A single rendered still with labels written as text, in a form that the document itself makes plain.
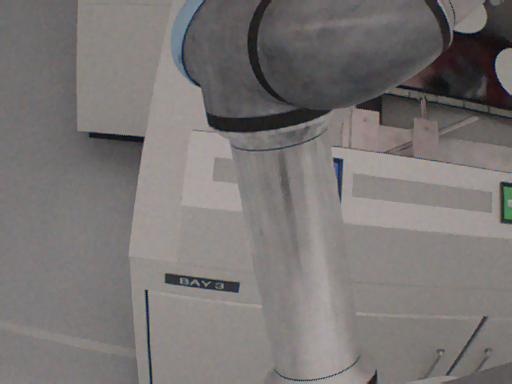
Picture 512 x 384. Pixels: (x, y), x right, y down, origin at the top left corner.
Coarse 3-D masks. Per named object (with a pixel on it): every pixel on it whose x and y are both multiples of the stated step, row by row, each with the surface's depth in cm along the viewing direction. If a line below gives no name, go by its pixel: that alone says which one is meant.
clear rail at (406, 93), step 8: (400, 88) 152; (408, 88) 153; (400, 96) 152; (408, 96) 152; (416, 96) 152; (424, 96) 152; (432, 96) 152; (440, 96) 152; (448, 96) 152; (440, 104) 152; (448, 104) 152; (456, 104) 152; (464, 104) 152; (472, 104) 152; (480, 104) 152; (480, 112) 153; (488, 112) 152; (496, 112) 152; (504, 112) 152
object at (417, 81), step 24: (504, 24) 161; (456, 48) 157; (480, 48) 158; (504, 48) 159; (432, 72) 154; (456, 72) 155; (480, 72) 156; (456, 96) 153; (480, 96) 153; (504, 96) 154
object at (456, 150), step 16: (384, 128) 151; (400, 128) 152; (384, 144) 150; (400, 144) 151; (448, 144) 151; (464, 144) 152; (480, 144) 152; (448, 160) 150; (464, 160) 150; (480, 160) 151; (496, 160) 151
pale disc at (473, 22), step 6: (480, 6) 162; (474, 12) 161; (480, 12) 161; (468, 18) 160; (474, 18) 161; (480, 18) 161; (486, 18) 161; (462, 24) 160; (468, 24) 160; (474, 24) 160; (480, 24) 160; (456, 30) 159; (462, 30) 159; (468, 30) 159; (474, 30) 159
